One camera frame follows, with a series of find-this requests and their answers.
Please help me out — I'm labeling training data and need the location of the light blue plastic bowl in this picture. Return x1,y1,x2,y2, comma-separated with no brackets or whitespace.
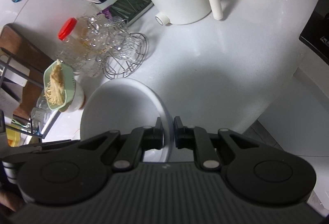
80,78,174,162

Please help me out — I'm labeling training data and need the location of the person's left hand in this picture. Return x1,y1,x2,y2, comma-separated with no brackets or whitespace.
0,190,25,215

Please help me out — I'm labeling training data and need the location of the white rack drip tray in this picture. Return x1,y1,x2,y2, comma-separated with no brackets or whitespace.
38,110,61,139

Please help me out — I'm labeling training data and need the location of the yellow detergent jug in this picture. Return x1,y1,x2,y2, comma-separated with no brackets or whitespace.
6,126,28,147

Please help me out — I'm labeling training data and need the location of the left clear drinking glass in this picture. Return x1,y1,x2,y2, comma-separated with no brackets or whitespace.
31,107,51,131

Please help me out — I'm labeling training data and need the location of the clear drinking glass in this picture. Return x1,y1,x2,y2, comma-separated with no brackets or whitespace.
31,107,51,131
36,93,51,112

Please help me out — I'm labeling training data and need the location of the white bowl under colander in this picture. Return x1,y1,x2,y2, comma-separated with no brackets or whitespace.
59,81,85,113

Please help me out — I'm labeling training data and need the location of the middle clear drinking glass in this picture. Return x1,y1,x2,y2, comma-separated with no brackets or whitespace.
36,93,51,112

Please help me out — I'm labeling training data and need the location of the enoki mushroom bunch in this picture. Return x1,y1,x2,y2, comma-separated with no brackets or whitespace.
44,60,66,109

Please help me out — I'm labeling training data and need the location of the green plastic colander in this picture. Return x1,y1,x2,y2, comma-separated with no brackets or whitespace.
44,60,76,110

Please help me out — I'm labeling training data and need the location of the red lid plastic jar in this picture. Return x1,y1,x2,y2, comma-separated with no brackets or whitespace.
56,15,109,78

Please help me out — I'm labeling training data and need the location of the black metal dish rack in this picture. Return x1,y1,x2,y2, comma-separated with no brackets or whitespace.
0,47,63,140

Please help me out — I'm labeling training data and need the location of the wooden cutting board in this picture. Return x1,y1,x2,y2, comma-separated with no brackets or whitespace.
1,24,53,119

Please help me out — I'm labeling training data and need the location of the black induction cooktop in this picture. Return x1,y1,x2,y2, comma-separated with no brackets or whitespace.
299,0,329,64

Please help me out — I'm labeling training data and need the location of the wire glass holder stand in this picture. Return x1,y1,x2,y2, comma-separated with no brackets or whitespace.
86,15,148,79

